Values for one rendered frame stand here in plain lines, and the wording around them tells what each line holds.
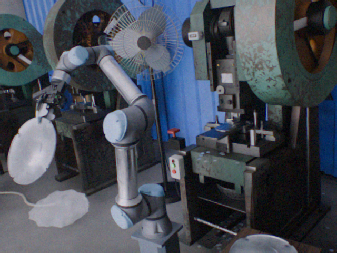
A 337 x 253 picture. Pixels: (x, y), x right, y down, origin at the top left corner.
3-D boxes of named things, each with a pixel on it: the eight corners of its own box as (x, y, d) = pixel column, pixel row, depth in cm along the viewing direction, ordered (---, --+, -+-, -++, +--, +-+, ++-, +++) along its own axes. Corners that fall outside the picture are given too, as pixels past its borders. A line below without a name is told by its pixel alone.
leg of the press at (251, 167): (265, 282, 187) (257, 123, 161) (246, 273, 195) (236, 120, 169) (330, 209, 248) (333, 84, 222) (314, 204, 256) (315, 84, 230)
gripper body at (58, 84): (51, 101, 144) (61, 77, 149) (37, 101, 148) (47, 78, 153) (63, 110, 150) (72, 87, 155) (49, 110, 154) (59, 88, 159)
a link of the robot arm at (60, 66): (67, 47, 155) (60, 53, 161) (58, 67, 150) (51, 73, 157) (82, 56, 159) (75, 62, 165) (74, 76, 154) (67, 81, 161)
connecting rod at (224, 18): (234, 72, 188) (230, 6, 178) (215, 72, 197) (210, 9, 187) (254, 66, 202) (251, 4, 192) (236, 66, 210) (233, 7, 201)
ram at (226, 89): (235, 110, 192) (232, 57, 183) (214, 108, 202) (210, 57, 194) (252, 103, 203) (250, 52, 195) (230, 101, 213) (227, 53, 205)
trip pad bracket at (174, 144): (181, 168, 217) (178, 138, 211) (171, 165, 224) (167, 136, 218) (188, 165, 221) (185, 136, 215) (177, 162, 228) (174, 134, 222)
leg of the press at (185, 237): (190, 246, 224) (175, 113, 199) (177, 241, 232) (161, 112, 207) (263, 191, 285) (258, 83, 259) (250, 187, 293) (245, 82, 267)
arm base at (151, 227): (160, 242, 157) (157, 223, 154) (135, 234, 165) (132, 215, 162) (178, 225, 168) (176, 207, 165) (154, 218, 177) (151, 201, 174)
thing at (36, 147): (67, 139, 135) (66, 138, 135) (27, 198, 137) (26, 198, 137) (36, 106, 152) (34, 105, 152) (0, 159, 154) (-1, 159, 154)
